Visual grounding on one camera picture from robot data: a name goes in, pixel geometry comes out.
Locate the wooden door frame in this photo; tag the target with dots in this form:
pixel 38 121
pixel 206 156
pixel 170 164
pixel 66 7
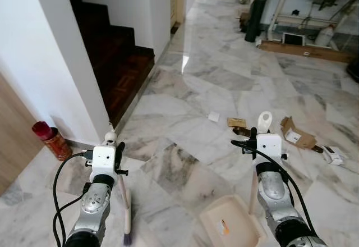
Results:
pixel 179 3

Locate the wooden frame glass cabinet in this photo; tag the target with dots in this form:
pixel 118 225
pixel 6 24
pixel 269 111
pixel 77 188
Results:
pixel 314 50

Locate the red canister with cap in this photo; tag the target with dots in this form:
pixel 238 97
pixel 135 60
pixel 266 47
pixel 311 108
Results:
pixel 53 140

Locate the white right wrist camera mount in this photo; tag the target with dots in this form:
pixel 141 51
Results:
pixel 269 149

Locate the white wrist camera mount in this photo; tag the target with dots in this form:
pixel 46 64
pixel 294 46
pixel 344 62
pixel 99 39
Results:
pixel 104 160
pixel 269 149

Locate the black rounded object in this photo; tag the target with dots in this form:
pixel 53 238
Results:
pixel 354 69

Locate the white framed dark panel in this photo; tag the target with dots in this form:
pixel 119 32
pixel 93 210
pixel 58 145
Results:
pixel 294 39

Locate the tall black rolled bag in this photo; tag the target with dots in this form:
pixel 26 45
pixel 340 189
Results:
pixel 257 11

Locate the beige plastic dustpan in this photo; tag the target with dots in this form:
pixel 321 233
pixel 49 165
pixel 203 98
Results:
pixel 230 224

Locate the white paper square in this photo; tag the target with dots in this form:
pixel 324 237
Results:
pixel 213 116

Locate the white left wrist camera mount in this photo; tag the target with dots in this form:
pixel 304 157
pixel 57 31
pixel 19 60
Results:
pixel 104 160

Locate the dark brown wrapper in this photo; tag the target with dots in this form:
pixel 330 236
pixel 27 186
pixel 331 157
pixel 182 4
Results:
pixel 242 131

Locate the dark wooden staircase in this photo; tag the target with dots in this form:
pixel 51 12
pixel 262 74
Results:
pixel 120 73

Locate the open brown cardboard box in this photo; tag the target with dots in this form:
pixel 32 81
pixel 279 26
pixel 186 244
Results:
pixel 300 137

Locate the white plastic jug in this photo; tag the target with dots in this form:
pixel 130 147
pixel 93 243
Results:
pixel 325 36

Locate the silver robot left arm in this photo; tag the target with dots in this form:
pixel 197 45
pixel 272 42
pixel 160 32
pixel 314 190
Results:
pixel 92 207

